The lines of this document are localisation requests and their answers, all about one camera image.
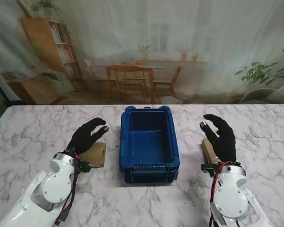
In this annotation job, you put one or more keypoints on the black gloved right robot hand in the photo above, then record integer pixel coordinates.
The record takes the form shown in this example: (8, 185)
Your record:
(223, 142)

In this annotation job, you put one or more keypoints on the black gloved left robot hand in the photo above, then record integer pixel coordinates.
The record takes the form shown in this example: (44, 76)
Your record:
(85, 136)

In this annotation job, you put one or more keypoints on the cardboard package with white label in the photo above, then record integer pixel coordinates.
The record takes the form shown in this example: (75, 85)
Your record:
(97, 153)

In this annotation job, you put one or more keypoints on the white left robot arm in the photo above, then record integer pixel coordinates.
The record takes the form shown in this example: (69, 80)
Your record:
(52, 184)

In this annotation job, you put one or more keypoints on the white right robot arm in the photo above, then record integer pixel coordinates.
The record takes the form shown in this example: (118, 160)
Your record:
(229, 198)

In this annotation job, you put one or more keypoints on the plain brown cardboard package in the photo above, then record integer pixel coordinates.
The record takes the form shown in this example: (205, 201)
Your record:
(208, 151)

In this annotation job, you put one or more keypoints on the blue plastic turnover box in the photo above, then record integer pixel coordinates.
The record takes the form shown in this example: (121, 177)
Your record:
(148, 146)

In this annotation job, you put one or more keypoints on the printed room scene backdrop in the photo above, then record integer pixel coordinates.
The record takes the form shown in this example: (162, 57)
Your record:
(142, 47)

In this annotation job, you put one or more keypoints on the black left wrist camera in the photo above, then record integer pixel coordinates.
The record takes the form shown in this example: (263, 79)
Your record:
(84, 166)

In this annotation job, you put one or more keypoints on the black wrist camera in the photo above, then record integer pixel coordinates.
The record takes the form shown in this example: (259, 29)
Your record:
(84, 166)
(208, 169)

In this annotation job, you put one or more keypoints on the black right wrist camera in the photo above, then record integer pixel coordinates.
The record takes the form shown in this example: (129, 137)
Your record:
(208, 169)

